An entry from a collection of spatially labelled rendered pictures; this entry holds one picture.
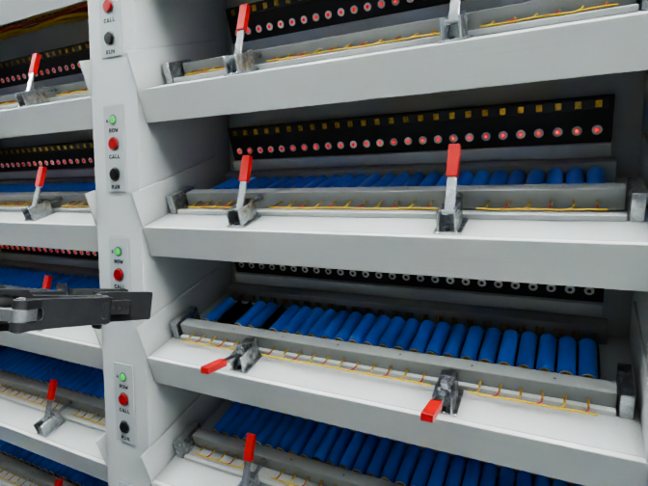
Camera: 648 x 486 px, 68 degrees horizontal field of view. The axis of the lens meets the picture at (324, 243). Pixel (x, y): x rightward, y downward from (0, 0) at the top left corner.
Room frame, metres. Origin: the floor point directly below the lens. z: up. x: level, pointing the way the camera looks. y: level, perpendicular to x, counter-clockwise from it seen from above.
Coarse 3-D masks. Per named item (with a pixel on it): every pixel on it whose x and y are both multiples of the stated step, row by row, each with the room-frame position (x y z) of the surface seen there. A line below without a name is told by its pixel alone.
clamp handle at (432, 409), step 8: (440, 384) 0.48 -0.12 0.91; (440, 392) 0.48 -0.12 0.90; (448, 392) 0.48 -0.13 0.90; (432, 400) 0.45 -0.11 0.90; (440, 400) 0.46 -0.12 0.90; (424, 408) 0.44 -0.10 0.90; (432, 408) 0.44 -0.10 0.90; (440, 408) 0.45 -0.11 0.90; (424, 416) 0.43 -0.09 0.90; (432, 416) 0.42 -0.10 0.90
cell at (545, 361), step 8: (544, 336) 0.55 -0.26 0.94; (552, 336) 0.55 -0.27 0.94; (544, 344) 0.53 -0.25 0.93; (552, 344) 0.53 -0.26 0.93; (544, 352) 0.52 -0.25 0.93; (552, 352) 0.52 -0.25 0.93; (544, 360) 0.51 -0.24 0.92; (552, 360) 0.51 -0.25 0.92; (536, 368) 0.50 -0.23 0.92; (552, 368) 0.50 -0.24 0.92
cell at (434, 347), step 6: (438, 324) 0.61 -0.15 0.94; (444, 324) 0.60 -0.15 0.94; (438, 330) 0.59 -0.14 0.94; (444, 330) 0.59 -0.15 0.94; (432, 336) 0.59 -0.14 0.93; (438, 336) 0.58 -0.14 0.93; (444, 336) 0.58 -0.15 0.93; (432, 342) 0.57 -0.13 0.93; (438, 342) 0.57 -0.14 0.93; (444, 342) 0.57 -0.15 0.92; (426, 348) 0.56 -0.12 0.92; (432, 348) 0.56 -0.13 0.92; (438, 348) 0.56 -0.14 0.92; (438, 354) 0.55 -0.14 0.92
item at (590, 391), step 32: (192, 320) 0.70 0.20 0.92; (320, 352) 0.59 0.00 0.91; (352, 352) 0.57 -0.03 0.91; (384, 352) 0.56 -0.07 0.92; (416, 352) 0.55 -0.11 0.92; (480, 384) 0.50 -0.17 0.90; (512, 384) 0.49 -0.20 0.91; (544, 384) 0.47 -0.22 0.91; (576, 384) 0.46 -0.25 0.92; (608, 384) 0.45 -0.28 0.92
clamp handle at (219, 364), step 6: (240, 348) 0.60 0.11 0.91; (234, 354) 0.60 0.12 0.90; (240, 354) 0.60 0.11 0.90; (216, 360) 0.57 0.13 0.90; (222, 360) 0.57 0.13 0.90; (228, 360) 0.58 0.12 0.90; (204, 366) 0.55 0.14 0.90; (210, 366) 0.55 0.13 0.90; (216, 366) 0.56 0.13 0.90; (222, 366) 0.57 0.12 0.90; (204, 372) 0.55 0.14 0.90; (210, 372) 0.55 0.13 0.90
